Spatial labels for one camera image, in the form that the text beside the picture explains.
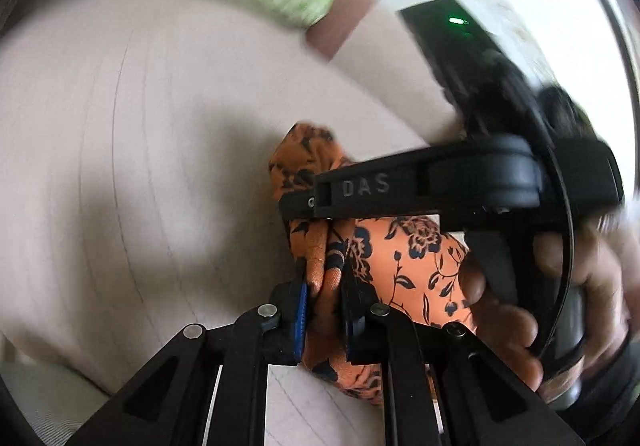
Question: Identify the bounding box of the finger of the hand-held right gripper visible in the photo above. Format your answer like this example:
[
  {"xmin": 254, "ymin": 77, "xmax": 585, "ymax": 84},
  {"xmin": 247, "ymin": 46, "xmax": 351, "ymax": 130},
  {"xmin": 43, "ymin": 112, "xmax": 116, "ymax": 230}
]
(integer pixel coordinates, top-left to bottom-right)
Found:
[{"xmin": 277, "ymin": 153, "xmax": 442, "ymax": 223}]

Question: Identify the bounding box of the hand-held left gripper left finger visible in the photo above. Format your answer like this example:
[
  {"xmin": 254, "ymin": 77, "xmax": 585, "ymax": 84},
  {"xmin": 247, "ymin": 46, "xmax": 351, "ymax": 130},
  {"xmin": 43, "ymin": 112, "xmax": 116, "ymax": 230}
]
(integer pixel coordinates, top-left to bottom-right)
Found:
[{"xmin": 65, "ymin": 283, "xmax": 309, "ymax": 446}]

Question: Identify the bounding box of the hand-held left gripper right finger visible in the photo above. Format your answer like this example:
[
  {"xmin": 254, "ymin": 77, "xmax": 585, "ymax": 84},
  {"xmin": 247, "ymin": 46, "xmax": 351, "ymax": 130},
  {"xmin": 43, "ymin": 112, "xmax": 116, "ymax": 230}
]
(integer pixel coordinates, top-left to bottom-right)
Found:
[{"xmin": 340, "ymin": 270, "xmax": 587, "ymax": 446}]

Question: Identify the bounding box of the person's right hand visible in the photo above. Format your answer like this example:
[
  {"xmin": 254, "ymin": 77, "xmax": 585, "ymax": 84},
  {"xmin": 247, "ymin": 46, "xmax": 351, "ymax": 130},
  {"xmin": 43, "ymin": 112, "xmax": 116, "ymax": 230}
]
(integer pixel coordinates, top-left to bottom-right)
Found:
[{"xmin": 457, "ymin": 219, "xmax": 633, "ymax": 394}]

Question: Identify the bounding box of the orange floral shirt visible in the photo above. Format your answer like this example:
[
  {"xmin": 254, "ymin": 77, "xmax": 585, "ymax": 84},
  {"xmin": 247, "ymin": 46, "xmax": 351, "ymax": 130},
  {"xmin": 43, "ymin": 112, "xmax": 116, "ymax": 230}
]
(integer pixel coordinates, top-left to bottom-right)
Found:
[{"xmin": 267, "ymin": 122, "xmax": 482, "ymax": 408}]

